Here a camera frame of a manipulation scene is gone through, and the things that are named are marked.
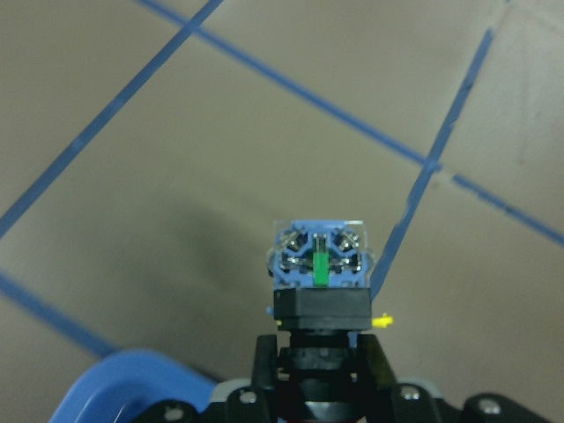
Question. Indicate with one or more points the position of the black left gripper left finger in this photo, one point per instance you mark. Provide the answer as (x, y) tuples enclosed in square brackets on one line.
[(264, 375)]

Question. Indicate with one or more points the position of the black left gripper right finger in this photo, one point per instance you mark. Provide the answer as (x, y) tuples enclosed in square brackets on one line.
[(374, 370)]

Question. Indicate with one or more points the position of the red push button switch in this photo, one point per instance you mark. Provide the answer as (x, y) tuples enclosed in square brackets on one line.
[(322, 297)]

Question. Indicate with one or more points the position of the blue plastic tray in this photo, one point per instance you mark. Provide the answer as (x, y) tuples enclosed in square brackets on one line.
[(124, 384)]

